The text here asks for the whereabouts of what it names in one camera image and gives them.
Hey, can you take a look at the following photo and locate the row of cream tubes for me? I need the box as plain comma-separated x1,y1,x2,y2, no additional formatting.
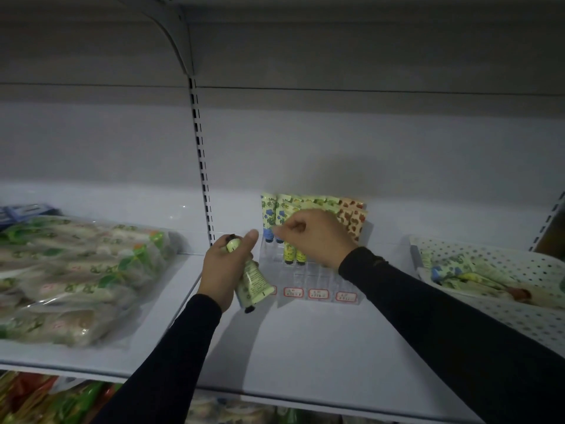
260,193,368,243

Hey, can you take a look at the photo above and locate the white store shelf unit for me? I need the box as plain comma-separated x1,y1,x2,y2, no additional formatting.
0,0,565,424

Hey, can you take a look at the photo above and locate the clear bag of green sweets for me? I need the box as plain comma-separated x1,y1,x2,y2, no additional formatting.
0,216,182,349

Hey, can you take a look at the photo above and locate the person's right forearm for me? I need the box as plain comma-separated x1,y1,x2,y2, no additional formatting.
337,246,565,424

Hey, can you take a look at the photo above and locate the person's right hand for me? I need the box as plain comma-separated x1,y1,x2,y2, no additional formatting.
272,209,359,271

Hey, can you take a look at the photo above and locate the pile of white sweet bags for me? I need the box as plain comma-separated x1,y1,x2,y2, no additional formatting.
185,392,277,424

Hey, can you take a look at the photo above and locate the heap of assorted snack packets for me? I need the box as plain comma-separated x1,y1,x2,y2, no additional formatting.
0,370,124,424

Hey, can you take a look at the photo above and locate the clear acrylic display rack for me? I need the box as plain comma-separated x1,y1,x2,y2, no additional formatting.
258,236,367,305

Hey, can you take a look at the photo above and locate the white perforated basket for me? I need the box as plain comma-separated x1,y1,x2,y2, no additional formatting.
408,236,565,358

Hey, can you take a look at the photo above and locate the group of white green pouches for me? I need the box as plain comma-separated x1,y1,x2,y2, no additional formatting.
275,406,398,424

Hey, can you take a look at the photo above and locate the person's left hand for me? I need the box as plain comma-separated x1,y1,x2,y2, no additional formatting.
197,229,261,314

